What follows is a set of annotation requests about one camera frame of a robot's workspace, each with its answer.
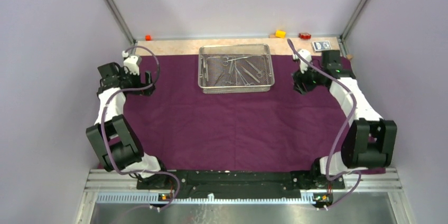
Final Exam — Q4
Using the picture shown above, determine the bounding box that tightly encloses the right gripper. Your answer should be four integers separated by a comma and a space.
291, 60, 325, 95

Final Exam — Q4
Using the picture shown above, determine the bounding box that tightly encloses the blue playing card deck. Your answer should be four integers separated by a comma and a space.
312, 41, 332, 52

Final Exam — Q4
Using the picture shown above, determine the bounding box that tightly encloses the purple cloth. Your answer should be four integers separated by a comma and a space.
124, 55, 346, 172

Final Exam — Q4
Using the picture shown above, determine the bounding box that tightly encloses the metal mesh instrument tray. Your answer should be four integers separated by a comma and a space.
198, 44, 275, 94

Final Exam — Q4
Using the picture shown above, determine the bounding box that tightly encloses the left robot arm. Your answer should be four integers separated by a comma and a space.
86, 62, 170, 189

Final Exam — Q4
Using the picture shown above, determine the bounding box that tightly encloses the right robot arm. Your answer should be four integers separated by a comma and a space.
292, 49, 397, 188

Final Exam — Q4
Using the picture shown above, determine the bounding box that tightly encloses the red small block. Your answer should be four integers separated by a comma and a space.
298, 32, 312, 40

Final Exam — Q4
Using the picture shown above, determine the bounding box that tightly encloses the yellow small block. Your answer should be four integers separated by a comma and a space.
275, 30, 286, 39

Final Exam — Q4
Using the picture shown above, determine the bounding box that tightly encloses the steel hemostat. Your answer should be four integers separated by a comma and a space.
241, 66, 262, 86

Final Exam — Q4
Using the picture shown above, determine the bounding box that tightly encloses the steel forceps clamp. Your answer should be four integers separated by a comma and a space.
222, 56, 249, 66

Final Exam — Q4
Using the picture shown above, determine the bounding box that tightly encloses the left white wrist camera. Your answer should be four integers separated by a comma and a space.
122, 51, 142, 76

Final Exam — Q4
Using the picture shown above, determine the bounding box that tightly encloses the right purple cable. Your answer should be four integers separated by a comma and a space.
287, 38, 362, 211

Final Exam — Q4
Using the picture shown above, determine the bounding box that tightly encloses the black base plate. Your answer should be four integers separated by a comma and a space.
136, 170, 345, 200

